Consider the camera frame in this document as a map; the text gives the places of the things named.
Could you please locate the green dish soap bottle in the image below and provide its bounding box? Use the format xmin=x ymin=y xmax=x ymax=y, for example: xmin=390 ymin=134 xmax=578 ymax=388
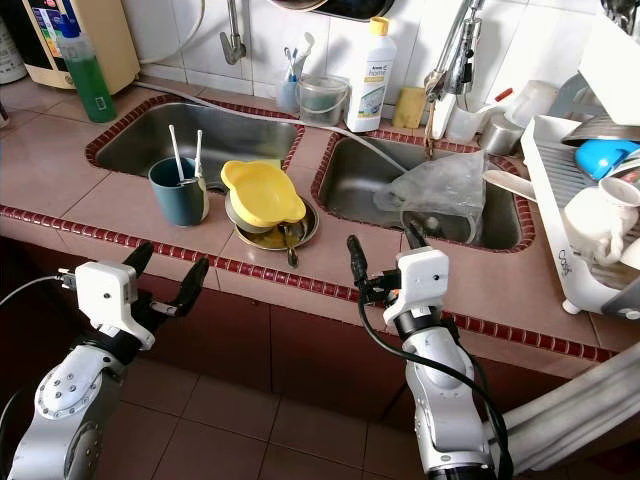
xmin=57 ymin=12 xmax=118 ymax=125

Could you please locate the clear plastic container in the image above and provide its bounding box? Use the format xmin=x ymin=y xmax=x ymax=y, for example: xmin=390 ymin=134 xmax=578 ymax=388
xmin=503 ymin=80 xmax=559 ymax=126

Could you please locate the clear plastic bag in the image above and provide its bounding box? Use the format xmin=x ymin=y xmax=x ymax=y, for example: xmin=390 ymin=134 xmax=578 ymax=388
xmin=373 ymin=150 xmax=489 ymax=244

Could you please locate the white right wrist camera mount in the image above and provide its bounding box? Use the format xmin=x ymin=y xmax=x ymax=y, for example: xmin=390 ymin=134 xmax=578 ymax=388
xmin=382 ymin=247 xmax=451 ymax=326

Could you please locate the yellow plastic bowl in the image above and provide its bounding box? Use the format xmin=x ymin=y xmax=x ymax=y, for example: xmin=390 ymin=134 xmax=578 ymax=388
xmin=221 ymin=160 xmax=308 ymax=229

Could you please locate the dark yellow sponge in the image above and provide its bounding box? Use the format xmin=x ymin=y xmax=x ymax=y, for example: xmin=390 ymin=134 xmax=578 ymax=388
xmin=392 ymin=86 xmax=428 ymax=129

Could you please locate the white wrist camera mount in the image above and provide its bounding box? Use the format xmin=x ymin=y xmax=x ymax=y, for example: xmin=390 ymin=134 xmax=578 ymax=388
xmin=382 ymin=247 xmax=451 ymax=326
xmin=76 ymin=260 xmax=151 ymax=351

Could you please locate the steel sink basin under faucet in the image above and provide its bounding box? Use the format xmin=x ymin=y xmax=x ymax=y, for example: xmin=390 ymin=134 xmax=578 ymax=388
xmin=312 ymin=132 xmax=536 ymax=253

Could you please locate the brown string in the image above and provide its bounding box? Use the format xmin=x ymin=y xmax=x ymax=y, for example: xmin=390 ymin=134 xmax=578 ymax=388
xmin=424 ymin=100 xmax=436 ymax=161

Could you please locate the white dish rack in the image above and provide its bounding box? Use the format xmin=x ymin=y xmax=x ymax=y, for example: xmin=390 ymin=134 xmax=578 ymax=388
xmin=520 ymin=115 xmax=640 ymax=321

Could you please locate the steel sink basin with drain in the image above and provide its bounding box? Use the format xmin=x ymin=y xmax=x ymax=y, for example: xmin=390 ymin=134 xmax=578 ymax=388
xmin=86 ymin=97 xmax=303 ymax=196

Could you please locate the small steel cup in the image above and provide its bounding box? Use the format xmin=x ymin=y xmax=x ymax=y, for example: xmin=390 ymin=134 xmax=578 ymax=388
xmin=478 ymin=112 xmax=523 ymax=156

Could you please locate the white ceramic jug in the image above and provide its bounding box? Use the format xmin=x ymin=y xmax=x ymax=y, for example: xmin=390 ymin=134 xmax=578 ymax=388
xmin=563 ymin=178 xmax=640 ymax=291

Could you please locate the cream plastic spatula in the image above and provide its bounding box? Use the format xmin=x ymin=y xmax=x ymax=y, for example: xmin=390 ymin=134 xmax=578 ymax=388
xmin=485 ymin=170 xmax=541 ymax=201

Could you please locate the blue plastic bowl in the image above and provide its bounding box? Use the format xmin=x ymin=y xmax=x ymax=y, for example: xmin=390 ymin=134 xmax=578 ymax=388
xmin=575 ymin=138 xmax=640 ymax=181

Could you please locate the white plastic jar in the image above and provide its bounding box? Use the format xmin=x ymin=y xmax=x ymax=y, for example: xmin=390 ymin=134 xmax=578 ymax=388
xmin=0 ymin=20 xmax=28 ymax=86

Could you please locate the chrome spray head faucet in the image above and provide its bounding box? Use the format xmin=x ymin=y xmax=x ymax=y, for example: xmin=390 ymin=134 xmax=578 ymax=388
xmin=452 ymin=15 xmax=483 ymax=96

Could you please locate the clear plastic tub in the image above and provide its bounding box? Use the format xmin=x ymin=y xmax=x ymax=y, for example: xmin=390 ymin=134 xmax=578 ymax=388
xmin=296 ymin=75 xmax=351 ymax=127

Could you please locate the steel plate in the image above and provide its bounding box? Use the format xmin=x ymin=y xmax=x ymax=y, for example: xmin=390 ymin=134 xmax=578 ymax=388
xmin=560 ymin=112 xmax=640 ymax=148

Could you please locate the white curved wall hose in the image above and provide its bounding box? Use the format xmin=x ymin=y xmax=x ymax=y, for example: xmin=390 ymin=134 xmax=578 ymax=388
xmin=150 ymin=0 xmax=209 ymax=69

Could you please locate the beige water purifier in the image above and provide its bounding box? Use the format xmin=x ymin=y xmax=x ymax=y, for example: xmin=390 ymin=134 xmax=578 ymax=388
xmin=0 ymin=0 xmax=141 ymax=94

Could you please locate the chrome gooseneck faucet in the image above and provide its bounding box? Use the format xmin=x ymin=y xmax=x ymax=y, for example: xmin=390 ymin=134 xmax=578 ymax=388
xmin=423 ymin=0 xmax=486 ymax=103

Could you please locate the white plastic board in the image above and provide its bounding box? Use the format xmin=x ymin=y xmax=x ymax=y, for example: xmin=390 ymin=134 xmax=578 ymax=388
xmin=578 ymin=12 xmax=640 ymax=126

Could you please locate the clear toothbrush cup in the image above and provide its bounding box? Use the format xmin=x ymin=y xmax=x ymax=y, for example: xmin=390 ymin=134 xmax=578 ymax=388
xmin=278 ymin=75 xmax=301 ymax=113

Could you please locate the white detergent bottle yellow cap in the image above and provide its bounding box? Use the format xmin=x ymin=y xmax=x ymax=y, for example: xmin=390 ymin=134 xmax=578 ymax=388
xmin=345 ymin=16 xmax=398 ymax=134

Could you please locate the hanging steel pan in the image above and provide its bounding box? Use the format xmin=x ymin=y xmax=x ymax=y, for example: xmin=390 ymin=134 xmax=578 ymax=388
xmin=268 ymin=0 xmax=396 ymax=23

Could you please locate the white bottle green cap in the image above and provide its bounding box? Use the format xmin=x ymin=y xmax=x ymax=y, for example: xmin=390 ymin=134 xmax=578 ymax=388
xmin=428 ymin=95 xmax=456 ymax=141

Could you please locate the blue-grey mug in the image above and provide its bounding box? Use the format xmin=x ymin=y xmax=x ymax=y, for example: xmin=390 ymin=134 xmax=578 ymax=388
xmin=148 ymin=157 xmax=209 ymax=227

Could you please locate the steel wall tap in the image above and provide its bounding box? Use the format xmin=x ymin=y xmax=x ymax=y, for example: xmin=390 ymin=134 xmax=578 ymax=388
xmin=220 ymin=0 xmax=248 ymax=66

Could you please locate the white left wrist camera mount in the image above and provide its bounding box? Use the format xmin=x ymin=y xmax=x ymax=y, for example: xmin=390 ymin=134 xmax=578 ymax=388
xmin=76 ymin=260 xmax=151 ymax=351

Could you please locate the stainless steel bowl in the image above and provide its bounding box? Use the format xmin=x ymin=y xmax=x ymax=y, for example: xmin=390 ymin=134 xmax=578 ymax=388
xmin=225 ymin=195 xmax=319 ymax=252

